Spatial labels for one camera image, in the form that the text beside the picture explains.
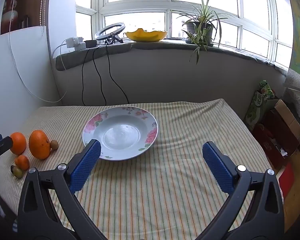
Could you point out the open cardboard box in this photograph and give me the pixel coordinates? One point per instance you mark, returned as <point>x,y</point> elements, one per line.
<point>277,135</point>

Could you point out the small brown fruit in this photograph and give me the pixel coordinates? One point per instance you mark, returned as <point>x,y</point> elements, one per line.
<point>54,144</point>

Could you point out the brown wooden cabinet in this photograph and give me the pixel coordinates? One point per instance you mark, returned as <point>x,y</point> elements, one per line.
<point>30,2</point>

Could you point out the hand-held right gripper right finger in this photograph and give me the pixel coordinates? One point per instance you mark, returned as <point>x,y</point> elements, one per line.
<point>217,167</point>

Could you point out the green kiwi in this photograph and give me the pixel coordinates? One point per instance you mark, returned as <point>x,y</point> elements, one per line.
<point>18,172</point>

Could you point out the white charger block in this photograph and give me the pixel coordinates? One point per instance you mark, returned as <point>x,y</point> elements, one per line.
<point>81,46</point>

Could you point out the small tangerine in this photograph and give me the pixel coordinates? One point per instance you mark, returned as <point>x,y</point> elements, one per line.
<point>22,162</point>

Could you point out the red box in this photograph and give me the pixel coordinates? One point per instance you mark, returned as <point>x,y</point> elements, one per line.
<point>287,180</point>

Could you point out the floral white plate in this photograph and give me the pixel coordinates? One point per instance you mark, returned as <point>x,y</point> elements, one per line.
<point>120,135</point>

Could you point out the striped tablecloth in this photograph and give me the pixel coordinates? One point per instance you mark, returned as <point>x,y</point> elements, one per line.
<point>152,180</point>

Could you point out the green snack bag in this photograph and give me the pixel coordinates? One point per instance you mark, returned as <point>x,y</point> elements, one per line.
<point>258,102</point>

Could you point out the yellow bowl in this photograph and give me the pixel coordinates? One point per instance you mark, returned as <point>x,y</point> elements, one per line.
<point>146,36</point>

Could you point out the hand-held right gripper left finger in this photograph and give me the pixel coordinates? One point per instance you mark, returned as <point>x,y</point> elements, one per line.
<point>86,166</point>

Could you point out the black power adapter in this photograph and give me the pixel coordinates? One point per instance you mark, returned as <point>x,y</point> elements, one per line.
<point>90,43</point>

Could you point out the smooth orange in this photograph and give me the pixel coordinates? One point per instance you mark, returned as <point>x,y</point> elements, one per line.
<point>18,143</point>

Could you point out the dimpled orange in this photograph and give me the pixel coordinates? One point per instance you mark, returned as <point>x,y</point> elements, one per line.
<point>39,144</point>

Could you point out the potted spider plant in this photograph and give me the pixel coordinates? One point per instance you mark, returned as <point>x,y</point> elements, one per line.
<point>200,31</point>

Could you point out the dark plum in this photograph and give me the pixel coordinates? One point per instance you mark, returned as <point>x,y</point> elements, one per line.
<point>12,169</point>

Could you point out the grey windowsill mat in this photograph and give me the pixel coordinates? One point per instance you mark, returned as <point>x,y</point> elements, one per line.
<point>190,48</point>
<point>102,52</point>

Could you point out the white window frame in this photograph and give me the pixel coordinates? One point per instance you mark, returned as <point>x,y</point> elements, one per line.
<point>167,2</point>

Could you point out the white board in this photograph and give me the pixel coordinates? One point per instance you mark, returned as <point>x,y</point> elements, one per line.
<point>5,80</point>

